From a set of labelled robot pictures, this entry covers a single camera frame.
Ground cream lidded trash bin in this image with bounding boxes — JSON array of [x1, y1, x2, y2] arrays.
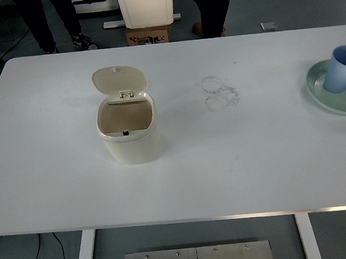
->
[[90, 63, 165, 168]]

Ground printed cardboard box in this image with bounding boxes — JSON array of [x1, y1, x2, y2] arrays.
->
[[126, 24, 172, 47]]

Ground tall white cabinet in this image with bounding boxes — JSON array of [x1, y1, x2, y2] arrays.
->
[[115, 0, 177, 31]]

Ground grey floor socket box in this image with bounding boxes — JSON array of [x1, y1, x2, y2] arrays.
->
[[259, 21, 279, 33]]

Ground white device with dark slot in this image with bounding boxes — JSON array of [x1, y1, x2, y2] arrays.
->
[[70, 0, 120, 15]]

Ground white table leg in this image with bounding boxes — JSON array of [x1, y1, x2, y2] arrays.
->
[[293, 212, 322, 259], [71, 229, 99, 259]]

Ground pale green plate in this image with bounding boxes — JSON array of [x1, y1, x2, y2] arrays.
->
[[304, 58, 346, 121]]

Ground blue ribbed cup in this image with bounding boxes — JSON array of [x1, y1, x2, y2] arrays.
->
[[319, 45, 346, 95]]

